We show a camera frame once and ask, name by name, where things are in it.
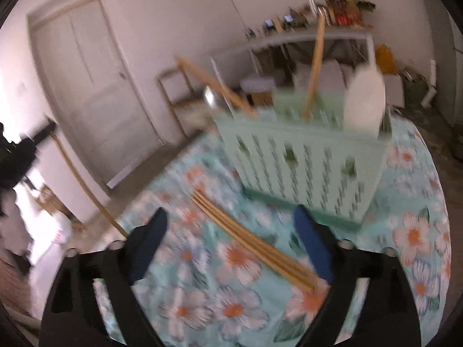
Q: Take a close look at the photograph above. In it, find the metal spoon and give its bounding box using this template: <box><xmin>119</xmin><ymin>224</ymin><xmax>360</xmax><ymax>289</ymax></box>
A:
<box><xmin>203</xmin><ymin>85</ymin><xmax>227</xmax><ymax>110</ymax></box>

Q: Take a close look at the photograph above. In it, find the white rice paddle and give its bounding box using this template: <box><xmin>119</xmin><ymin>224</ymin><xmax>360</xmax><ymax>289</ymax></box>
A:
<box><xmin>343</xmin><ymin>64</ymin><xmax>386</xmax><ymax>138</ymax></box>

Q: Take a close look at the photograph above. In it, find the wooden chopstick lone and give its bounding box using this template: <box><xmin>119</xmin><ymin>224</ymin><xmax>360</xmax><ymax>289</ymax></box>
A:
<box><xmin>302</xmin><ymin>12</ymin><xmax>326</xmax><ymax>121</ymax></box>

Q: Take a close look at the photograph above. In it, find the white panel door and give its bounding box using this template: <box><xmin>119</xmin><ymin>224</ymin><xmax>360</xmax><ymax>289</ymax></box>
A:
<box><xmin>30</xmin><ymin>0</ymin><xmax>162</xmax><ymax>190</ymax></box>

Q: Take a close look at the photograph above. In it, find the floral blue tablecloth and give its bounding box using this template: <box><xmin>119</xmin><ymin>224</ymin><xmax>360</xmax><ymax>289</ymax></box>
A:
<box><xmin>118</xmin><ymin>117</ymin><xmax>451</xmax><ymax>346</ymax></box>

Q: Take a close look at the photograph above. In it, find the wooden chair dark seat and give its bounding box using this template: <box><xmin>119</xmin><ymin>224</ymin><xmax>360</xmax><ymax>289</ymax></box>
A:
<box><xmin>155</xmin><ymin>67</ymin><xmax>202</xmax><ymax>139</ymax></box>

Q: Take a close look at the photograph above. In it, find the mint green utensil holder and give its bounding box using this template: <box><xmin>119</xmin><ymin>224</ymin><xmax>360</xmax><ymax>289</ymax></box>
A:
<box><xmin>213</xmin><ymin>88</ymin><xmax>392</xmax><ymax>231</ymax></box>

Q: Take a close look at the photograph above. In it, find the white box under table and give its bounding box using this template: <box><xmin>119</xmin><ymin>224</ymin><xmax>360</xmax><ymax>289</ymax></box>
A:
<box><xmin>383</xmin><ymin>74</ymin><xmax>405</xmax><ymax>107</ymax></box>

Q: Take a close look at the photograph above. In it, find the green bag on floor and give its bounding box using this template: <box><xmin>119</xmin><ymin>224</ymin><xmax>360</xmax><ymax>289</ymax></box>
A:
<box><xmin>401</xmin><ymin>73</ymin><xmax>429</xmax><ymax>107</ymax></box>

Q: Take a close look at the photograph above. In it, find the white sack under table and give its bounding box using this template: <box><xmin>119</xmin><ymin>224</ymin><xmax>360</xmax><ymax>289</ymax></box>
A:
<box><xmin>293</xmin><ymin>59</ymin><xmax>354</xmax><ymax>93</ymax></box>

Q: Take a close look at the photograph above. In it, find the cardboard box under table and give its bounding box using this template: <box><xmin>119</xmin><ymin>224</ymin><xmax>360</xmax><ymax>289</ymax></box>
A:
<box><xmin>249</xmin><ymin>89</ymin><xmax>273</xmax><ymax>107</ymax></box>

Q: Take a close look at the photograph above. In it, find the yellow plastic bag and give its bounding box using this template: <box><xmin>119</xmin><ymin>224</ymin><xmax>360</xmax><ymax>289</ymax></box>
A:
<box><xmin>375</xmin><ymin>44</ymin><xmax>397</xmax><ymax>74</ymax></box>

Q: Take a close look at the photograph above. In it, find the silver refrigerator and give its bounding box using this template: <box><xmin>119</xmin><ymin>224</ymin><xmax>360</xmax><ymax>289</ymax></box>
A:
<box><xmin>437</xmin><ymin>13</ymin><xmax>462</xmax><ymax>126</ymax></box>

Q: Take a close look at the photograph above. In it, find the white wooden side table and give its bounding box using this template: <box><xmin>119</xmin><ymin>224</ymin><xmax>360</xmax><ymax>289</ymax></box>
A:
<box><xmin>208</xmin><ymin>27</ymin><xmax>376</xmax><ymax>82</ymax></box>

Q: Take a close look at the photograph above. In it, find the red cola bottles pack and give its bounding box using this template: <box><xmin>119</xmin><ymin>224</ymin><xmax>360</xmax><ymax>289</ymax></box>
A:
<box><xmin>330</xmin><ymin>0</ymin><xmax>350</xmax><ymax>27</ymax></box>

